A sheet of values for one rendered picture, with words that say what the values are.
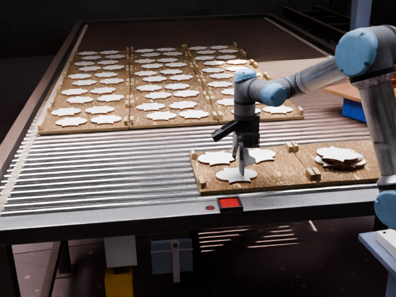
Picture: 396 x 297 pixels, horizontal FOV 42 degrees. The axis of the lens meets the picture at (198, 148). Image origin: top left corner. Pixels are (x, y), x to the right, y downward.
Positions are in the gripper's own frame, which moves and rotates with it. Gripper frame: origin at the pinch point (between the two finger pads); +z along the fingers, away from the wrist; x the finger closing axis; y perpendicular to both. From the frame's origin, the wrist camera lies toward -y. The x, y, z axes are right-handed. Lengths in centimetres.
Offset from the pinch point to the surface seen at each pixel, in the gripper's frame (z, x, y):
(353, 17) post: -25, 179, 116
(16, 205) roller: 7, -6, -76
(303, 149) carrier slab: 3.0, 20.6, 31.7
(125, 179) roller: 6.4, 9.0, -39.9
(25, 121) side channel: 4, 74, -86
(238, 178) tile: 2.6, -4.0, -0.1
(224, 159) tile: 2.6, 13.3, -2.1
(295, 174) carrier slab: 3.2, -1.5, 21.5
